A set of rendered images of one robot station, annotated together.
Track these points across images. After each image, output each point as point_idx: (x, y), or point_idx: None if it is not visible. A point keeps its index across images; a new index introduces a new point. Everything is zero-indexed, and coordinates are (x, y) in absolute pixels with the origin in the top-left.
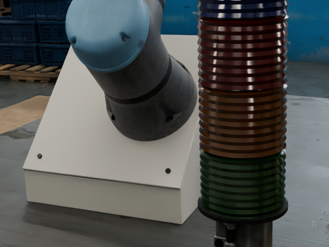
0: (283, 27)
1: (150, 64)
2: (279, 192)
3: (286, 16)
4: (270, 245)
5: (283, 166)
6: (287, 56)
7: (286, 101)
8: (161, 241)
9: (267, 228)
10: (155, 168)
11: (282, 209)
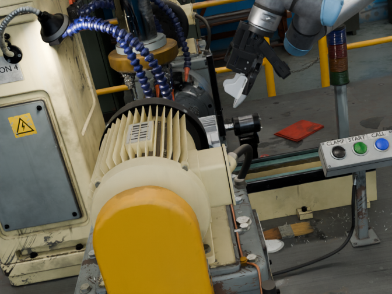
0: (327, 45)
1: None
2: (329, 78)
3: (328, 44)
4: (335, 93)
5: (329, 74)
6: (328, 52)
7: (329, 61)
8: None
9: (334, 87)
10: None
11: (330, 83)
